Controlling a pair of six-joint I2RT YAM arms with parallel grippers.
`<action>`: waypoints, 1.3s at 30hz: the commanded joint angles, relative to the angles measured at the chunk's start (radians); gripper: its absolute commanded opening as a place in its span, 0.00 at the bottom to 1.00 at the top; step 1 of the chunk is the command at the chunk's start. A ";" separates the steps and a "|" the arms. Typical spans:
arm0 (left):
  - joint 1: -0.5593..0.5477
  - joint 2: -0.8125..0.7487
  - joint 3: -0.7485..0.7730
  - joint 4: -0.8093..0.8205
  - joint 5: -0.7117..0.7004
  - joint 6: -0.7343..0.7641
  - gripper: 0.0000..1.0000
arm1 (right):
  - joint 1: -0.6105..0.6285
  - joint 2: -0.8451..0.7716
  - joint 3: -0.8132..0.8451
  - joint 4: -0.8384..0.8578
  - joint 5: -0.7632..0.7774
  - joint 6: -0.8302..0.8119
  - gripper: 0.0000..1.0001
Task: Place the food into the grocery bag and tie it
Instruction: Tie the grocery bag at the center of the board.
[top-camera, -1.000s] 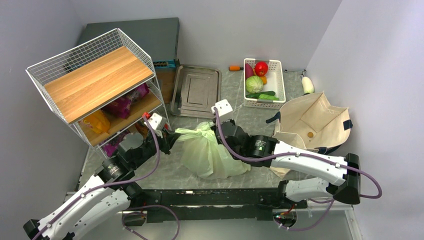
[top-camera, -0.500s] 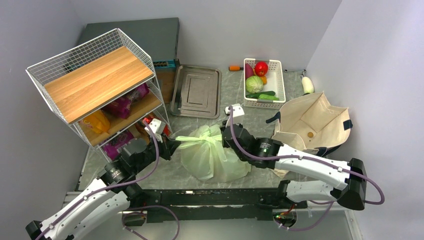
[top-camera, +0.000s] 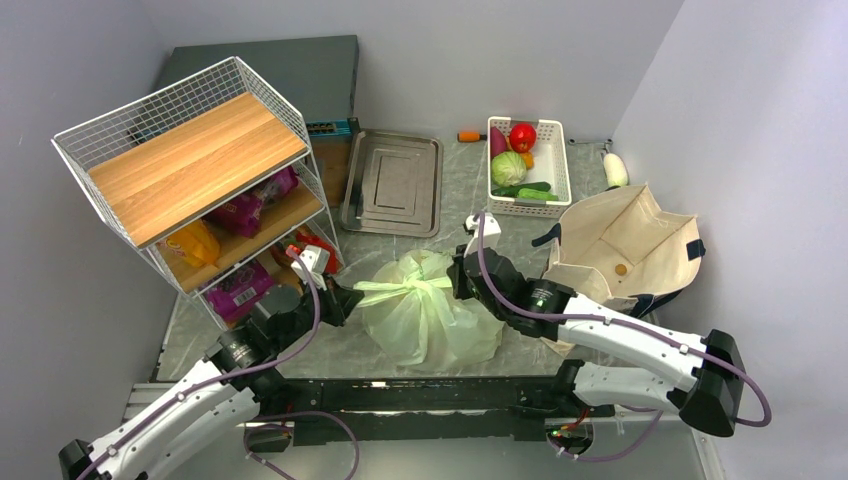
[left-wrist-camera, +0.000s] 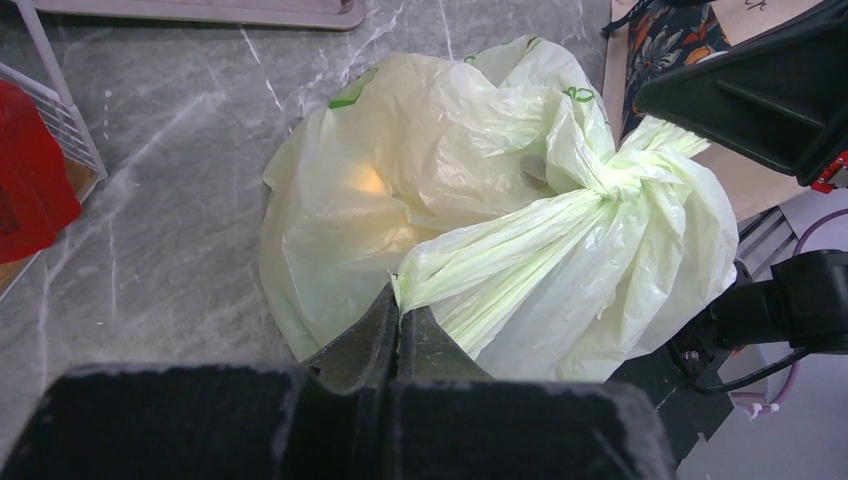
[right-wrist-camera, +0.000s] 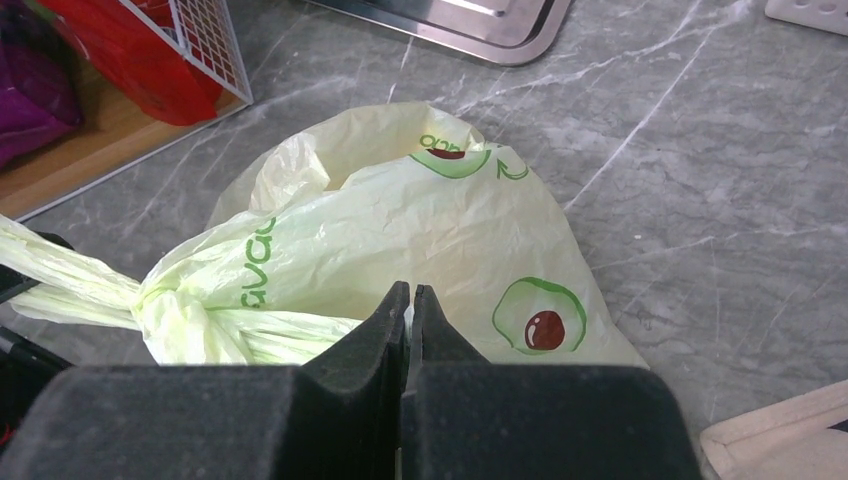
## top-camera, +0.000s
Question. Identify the white radish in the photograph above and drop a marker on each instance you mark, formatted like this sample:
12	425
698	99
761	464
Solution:
615	171

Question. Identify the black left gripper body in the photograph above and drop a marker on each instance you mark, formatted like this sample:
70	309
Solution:
305	321

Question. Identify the red snack bag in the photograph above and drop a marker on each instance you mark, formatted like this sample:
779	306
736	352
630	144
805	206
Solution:
303	236

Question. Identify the white wire shelf rack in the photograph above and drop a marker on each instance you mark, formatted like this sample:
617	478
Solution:
111	134

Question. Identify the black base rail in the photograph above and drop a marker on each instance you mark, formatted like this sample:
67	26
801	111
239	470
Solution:
521	408

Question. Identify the purple grape snack bag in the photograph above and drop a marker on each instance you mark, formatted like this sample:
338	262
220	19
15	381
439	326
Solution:
233	297

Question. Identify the yellow snack bag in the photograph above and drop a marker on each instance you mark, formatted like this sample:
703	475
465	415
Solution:
195	244

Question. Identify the red apple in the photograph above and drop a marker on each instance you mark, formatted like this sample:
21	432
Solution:
522	137

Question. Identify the green cabbage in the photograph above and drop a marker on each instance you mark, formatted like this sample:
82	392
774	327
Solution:
508	169

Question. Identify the purple sweet potato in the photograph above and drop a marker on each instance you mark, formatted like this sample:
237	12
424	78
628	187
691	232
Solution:
498	143

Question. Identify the green avocado plastic bag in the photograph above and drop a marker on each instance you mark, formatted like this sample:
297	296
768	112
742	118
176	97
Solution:
409	310

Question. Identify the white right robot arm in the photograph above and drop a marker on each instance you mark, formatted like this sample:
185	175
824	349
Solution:
701	379

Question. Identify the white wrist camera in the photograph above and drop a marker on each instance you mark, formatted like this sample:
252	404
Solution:
309	264
484	231

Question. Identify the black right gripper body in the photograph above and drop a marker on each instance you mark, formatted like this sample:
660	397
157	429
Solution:
466	288

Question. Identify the metal tray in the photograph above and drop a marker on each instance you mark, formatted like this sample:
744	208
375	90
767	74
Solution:
394	184

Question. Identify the top wooden shelf board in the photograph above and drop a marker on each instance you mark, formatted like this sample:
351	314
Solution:
163	184

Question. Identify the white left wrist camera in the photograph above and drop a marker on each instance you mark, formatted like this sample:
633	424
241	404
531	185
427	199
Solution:
309	264

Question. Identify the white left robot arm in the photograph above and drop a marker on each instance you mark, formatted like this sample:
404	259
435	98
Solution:
236	380

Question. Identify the beige canvas tote bag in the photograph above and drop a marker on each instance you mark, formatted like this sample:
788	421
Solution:
621	250

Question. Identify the orange small pepper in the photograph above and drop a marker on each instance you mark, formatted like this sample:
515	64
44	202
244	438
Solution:
528	159

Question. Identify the light green bitter gourd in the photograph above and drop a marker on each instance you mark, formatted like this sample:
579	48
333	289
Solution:
533	194

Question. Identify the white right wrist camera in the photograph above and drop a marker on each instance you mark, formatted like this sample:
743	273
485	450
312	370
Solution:
484	231

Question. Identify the white plastic basket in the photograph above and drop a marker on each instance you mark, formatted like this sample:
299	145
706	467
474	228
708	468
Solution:
550	172

